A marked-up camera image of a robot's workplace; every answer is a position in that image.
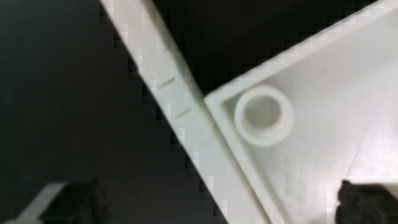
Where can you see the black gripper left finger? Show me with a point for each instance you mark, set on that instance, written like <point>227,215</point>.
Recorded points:
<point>69,203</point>

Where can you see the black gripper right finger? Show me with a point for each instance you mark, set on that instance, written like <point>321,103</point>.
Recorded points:
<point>367,204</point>

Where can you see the white square table top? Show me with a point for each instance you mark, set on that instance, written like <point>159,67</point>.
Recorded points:
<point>305,113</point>

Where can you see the white U-shaped obstacle fence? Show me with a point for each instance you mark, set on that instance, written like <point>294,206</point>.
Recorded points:
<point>168,81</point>

